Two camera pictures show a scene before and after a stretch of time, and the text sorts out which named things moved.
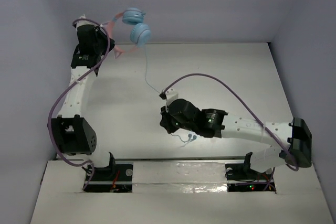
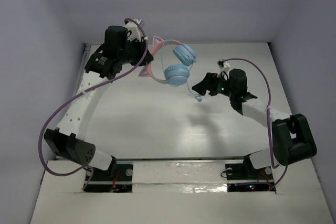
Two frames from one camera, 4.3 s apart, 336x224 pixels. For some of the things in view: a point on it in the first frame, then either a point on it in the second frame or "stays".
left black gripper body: (105, 43) to (140, 54)
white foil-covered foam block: (178, 177) stays
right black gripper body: (173, 124) to (223, 86)
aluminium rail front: (179, 159) stays
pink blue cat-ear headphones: (140, 33) to (175, 74)
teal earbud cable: (190, 137) to (197, 98)
